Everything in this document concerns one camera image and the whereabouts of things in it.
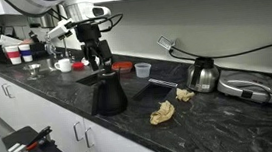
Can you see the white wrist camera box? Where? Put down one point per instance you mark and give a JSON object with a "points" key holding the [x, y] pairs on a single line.
{"points": [[61, 31]]}

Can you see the black gooseneck kettle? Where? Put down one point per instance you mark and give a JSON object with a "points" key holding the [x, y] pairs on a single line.
{"points": [[109, 98]]}

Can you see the brown paper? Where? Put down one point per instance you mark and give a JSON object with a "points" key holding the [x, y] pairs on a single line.
{"points": [[184, 95], [164, 113]]}

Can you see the red lid container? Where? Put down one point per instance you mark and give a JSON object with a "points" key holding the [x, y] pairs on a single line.
{"points": [[122, 66]]}

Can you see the steel thermal carafe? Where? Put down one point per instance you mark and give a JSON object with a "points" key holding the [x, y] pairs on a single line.
{"points": [[202, 75]]}

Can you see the orange handled clamp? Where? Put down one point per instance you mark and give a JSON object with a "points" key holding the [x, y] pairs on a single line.
{"points": [[31, 139]]}

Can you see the steel funnel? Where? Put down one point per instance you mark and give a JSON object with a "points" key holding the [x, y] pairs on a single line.
{"points": [[34, 70]]}

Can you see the white mug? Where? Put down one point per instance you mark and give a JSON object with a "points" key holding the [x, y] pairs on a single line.
{"points": [[63, 65]]}

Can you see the clear plastic cup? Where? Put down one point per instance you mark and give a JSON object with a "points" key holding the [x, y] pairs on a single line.
{"points": [[142, 69]]}

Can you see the blue striped paper cup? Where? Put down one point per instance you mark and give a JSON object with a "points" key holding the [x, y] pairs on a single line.
{"points": [[26, 52]]}

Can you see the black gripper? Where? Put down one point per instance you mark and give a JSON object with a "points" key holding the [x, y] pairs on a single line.
{"points": [[90, 35]]}

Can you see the red striped paper cup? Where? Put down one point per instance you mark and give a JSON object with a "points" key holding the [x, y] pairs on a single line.
{"points": [[13, 54]]}

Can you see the small red lid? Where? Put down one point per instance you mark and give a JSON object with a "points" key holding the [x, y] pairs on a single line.
{"points": [[78, 66]]}

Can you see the silver sandwich press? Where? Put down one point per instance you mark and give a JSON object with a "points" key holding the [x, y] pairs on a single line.
{"points": [[255, 87]]}

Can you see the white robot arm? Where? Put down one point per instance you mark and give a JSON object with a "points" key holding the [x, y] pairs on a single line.
{"points": [[83, 17]]}

